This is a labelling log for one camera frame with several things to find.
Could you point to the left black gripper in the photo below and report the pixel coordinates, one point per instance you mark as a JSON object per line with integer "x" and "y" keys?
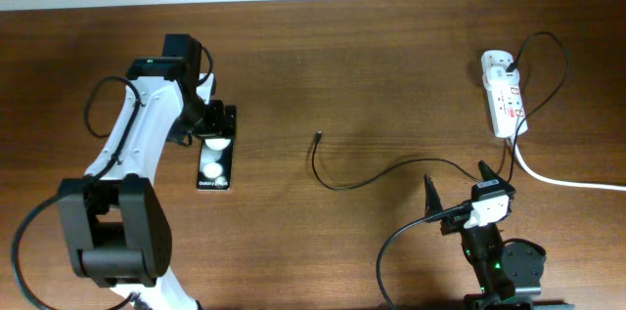
{"x": 216, "y": 126}

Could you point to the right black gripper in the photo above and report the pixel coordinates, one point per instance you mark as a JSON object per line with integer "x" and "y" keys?
{"x": 433, "y": 203}

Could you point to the black smartphone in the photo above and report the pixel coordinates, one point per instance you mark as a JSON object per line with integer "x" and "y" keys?
{"x": 215, "y": 165}

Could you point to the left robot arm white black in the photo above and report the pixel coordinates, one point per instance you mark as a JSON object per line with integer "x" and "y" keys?
{"x": 116, "y": 231}

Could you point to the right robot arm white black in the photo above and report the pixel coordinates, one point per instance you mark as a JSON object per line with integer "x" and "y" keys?
{"x": 508, "y": 271}

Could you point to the white USB plug adapter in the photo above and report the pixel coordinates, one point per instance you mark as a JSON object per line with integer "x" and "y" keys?
{"x": 495, "y": 71}

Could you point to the white power strip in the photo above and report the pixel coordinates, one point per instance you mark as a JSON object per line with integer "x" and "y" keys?
{"x": 507, "y": 111}

